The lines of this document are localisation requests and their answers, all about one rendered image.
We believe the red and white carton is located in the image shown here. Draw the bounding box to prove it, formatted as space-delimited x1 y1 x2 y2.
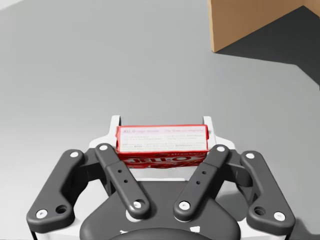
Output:
115 124 210 169

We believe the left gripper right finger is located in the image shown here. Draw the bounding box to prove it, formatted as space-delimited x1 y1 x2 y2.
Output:
172 115 296 232

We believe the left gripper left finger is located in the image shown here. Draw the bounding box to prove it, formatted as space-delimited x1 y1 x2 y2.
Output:
26 115 152 227

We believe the tall board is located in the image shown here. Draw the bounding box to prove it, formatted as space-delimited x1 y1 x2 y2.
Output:
207 0 320 53

